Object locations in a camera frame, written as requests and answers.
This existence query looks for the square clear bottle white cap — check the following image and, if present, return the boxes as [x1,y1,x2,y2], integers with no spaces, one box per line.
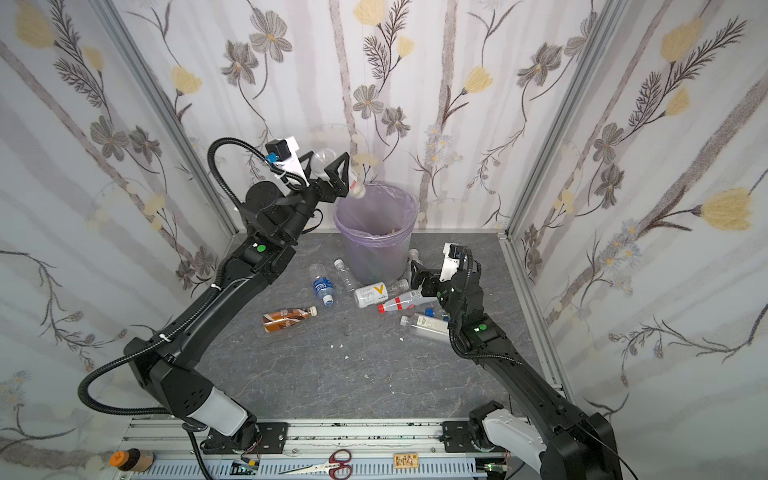
[400,314,450,344]

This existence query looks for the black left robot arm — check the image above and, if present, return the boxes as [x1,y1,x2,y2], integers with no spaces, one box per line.
[77,137,353,449]

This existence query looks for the brown tea bottle left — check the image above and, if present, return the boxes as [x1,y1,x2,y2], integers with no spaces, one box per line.
[262,306,318,333]

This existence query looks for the red-cap clear bottle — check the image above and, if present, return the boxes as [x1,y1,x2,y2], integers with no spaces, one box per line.
[378,290,437,313]

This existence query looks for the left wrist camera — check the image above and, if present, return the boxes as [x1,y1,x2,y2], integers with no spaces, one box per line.
[265,136,308,191]

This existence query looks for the small clear bottle by bin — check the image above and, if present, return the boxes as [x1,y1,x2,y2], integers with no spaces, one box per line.
[406,248,420,280]

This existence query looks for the Pocari Sweat bottle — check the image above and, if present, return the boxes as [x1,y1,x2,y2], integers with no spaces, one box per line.
[309,263,335,307]

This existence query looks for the orange-capped spool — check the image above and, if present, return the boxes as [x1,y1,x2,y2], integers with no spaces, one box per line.
[109,448,155,472]

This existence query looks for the blue-cap flat bottle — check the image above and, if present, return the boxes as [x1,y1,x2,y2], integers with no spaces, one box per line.
[425,308,450,322]

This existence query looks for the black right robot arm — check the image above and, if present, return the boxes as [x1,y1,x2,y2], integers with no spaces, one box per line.
[409,244,623,479]

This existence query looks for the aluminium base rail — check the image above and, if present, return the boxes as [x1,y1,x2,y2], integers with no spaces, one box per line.
[112,413,543,479]

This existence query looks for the purple-lined mesh trash bin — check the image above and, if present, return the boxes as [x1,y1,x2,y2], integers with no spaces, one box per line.
[334,183,419,285]

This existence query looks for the white bottle yellow logo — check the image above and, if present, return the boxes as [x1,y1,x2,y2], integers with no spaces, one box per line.
[353,279,410,308]
[309,148,366,199]

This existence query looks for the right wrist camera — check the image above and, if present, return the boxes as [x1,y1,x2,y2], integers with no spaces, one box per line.
[440,243,469,282]

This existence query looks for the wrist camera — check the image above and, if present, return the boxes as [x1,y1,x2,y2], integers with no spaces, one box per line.
[265,136,308,191]
[440,243,469,282]

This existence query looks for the small wooden tag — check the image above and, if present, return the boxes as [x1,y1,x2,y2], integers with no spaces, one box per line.
[393,453,420,470]

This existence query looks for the red-handled scissors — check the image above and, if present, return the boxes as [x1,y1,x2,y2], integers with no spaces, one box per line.
[283,449,353,480]

